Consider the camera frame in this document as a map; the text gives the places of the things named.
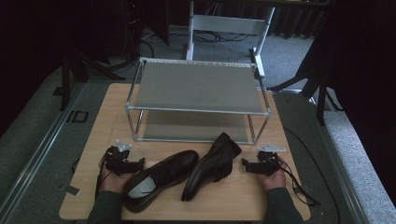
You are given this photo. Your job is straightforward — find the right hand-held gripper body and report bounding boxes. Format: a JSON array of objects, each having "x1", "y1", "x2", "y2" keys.
[{"x1": 257, "y1": 142, "x2": 287, "y2": 175}]

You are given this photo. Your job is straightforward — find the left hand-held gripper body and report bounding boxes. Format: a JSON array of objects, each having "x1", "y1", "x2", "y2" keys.
[{"x1": 103, "y1": 140, "x2": 134, "y2": 175}]

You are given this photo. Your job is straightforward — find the black leather shoe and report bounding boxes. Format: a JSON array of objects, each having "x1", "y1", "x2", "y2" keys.
[
  {"x1": 180, "y1": 132, "x2": 244, "y2": 203},
  {"x1": 123, "y1": 149, "x2": 201, "y2": 215}
]

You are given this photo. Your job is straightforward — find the metal shoe rack grey shelves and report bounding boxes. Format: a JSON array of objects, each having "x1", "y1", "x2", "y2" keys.
[{"x1": 124, "y1": 56, "x2": 273, "y2": 146}]

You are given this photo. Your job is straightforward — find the person's right hand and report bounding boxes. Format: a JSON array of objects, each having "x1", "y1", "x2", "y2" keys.
[{"x1": 256, "y1": 156, "x2": 288, "y2": 191}]

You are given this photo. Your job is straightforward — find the person's left hand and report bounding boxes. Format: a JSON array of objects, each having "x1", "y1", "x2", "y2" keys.
[{"x1": 99, "y1": 166, "x2": 135, "y2": 194}]

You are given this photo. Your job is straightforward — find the grey tape piece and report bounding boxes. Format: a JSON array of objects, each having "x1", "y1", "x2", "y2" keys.
[{"x1": 58, "y1": 183, "x2": 82, "y2": 197}]

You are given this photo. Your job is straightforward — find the black floor socket plate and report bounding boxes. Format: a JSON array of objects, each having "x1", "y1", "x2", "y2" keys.
[{"x1": 65, "y1": 109, "x2": 90, "y2": 124}]

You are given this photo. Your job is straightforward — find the black tripod stand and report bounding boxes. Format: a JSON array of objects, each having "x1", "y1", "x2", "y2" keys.
[
  {"x1": 266, "y1": 40, "x2": 344, "y2": 127},
  {"x1": 59, "y1": 46, "x2": 126, "y2": 112}
]

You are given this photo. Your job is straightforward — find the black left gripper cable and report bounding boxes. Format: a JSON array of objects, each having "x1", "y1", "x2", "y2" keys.
[{"x1": 94, "y1": 154, "x2": 114, "y2": 200}]

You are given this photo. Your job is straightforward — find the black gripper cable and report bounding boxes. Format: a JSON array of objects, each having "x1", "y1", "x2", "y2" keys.
[
  {"x1": 94, "y1": 154, "x2": 114, "y2": 200},
  {"x1": 270, "y1": 155, "x2": 322, "y2": 209}
]

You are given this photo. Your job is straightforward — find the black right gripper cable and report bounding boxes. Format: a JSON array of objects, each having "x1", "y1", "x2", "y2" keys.
[{"x1": 270, "y1": 155, "x2": 322, "y2": 209}]

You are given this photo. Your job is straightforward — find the long black floor cable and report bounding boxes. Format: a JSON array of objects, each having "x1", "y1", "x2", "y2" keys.
[{"x1": 282, "y1": 126, "x2": 343, "y2": 224}]

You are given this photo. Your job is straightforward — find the aluminium floor rail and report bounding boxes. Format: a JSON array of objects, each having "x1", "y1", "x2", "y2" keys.
[
  {"x1": 281, "y1": 88, "x2": 372, "y2": 224},
  {"x1": 0, "y1": 81, "x2": 86, "y2": 224}
]

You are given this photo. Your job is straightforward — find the black cables on carpet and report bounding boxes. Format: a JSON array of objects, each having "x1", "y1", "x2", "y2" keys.
[{"x1": 139, "y1": 29, "x2": 251, "y2": 60}]

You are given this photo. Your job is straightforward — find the white metal desk frame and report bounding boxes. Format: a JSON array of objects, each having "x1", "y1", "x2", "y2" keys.
[{"x1": 185, "y1": 0, "x2": 276, "y2": 78}]

